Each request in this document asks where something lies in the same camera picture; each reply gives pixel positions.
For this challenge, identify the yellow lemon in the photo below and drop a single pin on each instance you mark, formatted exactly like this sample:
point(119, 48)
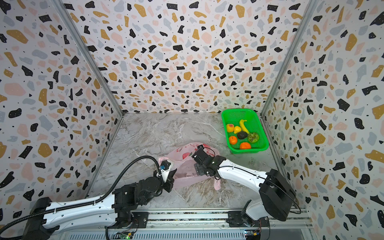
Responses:
point(237, 129)

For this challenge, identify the green lime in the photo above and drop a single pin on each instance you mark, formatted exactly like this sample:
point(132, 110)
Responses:
point(253, 137)

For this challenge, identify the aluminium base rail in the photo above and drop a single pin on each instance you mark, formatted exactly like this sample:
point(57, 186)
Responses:
point(203, 224)

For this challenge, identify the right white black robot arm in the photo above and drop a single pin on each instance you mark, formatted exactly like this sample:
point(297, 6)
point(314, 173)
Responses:
point(276, 195)

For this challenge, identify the yellow banana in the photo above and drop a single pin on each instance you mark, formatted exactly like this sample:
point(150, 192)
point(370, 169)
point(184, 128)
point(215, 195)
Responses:
point(242, 125)

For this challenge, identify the dark avocado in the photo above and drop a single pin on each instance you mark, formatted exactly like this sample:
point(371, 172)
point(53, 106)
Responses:
point(242, 135)

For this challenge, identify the small circuit board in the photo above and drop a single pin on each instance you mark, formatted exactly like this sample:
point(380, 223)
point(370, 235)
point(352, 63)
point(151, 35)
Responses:
point(126, 235)
point(253, 234)

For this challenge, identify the small circuit board left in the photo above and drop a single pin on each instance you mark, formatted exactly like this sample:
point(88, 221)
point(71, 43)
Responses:
point(126, 235)

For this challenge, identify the orange fruit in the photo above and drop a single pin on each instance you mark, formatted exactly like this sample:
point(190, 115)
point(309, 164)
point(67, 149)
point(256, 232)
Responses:
point(245, 146)

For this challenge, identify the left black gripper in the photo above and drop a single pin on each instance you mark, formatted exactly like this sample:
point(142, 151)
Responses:
point(170, 180)

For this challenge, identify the small orange tangerine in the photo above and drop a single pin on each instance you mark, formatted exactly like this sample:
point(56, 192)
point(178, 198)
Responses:
point(233, 140)

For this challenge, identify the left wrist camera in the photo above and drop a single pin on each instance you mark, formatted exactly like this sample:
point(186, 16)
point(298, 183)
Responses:
point(166, 169)

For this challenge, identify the small circuit board right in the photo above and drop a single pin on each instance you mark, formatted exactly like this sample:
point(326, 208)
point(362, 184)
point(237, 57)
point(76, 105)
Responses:
point(253, 234)

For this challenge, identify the pink plastic bag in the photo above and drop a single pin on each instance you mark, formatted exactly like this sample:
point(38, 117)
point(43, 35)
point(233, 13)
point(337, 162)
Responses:
point(182, 161)

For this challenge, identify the green plastic basket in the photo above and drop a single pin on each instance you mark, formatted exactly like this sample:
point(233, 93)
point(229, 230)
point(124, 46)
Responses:
point(253, 124)

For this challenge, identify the yellow red peach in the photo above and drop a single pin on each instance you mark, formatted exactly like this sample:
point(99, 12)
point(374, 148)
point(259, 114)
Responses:
point(230, 128)

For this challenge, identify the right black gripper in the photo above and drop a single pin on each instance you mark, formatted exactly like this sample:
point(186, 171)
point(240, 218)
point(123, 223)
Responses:
point(199, 159)

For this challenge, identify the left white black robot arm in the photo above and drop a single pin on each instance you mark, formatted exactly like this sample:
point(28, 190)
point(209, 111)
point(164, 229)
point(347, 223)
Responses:
point(116, 211)

